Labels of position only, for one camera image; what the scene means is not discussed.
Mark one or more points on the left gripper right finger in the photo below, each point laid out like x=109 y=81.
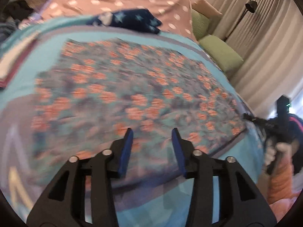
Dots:
x=223 y=193

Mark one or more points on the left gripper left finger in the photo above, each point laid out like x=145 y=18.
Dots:
x=80 y=194

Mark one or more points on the floral teal shirt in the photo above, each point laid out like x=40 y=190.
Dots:
x=96 y=91

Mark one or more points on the orange sleeve forearm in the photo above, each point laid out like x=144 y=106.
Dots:
x=280 y=183

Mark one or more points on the black clothes pile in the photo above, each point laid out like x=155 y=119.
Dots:
x=17 y=10

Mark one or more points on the white gloved right hand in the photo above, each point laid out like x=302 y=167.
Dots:
x=272 y=150

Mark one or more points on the blue grey bedspread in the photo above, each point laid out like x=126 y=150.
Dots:
x=160 y=199

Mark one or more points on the near green pillow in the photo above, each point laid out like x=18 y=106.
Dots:
x=227 y=59

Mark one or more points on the green pillow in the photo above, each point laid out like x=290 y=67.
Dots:
x=227 y=59
x=200 y=25

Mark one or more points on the beige pleated curtain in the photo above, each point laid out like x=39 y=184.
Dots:
x=270 y=44

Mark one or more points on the black floor lamp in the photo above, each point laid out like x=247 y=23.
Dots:
x=250 y=7

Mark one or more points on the far green pillow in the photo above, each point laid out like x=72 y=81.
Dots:
x=200 y=25

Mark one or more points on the pink folded garment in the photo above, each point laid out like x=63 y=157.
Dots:
x=17 y=64

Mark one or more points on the tan pillow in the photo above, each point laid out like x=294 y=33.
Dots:
x=205 y=8

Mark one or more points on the white folded garment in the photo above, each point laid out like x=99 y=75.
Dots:
x=9 y=58

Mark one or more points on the pink polka dot sheet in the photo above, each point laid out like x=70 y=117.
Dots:
x=174 y=14

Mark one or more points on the navy star fleece garment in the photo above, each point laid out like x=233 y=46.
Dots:
x=140 y=20

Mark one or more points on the dark blue towel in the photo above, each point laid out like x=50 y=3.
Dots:
x=7 y=29

